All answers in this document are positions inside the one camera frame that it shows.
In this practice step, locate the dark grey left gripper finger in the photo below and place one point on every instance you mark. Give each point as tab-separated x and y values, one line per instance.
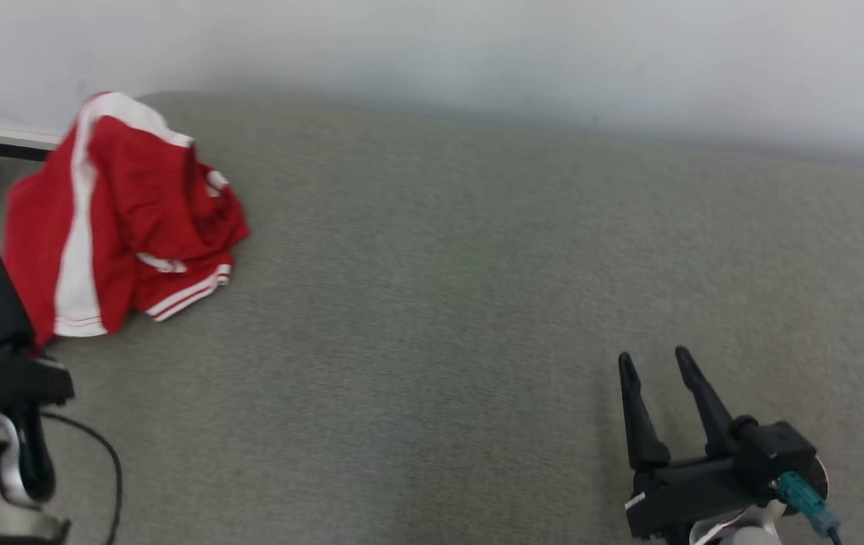
2	303

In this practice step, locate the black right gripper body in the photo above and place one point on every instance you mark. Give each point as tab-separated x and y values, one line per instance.
689	492

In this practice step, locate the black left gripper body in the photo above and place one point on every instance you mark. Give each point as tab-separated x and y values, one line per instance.
1	378

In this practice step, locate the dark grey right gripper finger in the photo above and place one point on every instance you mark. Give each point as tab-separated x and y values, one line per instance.
642	431
710	416

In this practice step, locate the red shorts white side stripe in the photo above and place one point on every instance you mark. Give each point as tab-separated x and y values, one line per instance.
38	227

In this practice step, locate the red basketball jersey number 23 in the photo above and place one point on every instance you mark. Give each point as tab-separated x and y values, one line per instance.
190	219

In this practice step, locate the grey fabric sofa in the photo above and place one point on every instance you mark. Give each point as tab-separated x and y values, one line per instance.
432	341

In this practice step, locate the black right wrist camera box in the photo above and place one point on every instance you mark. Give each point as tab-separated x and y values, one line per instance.
780	450

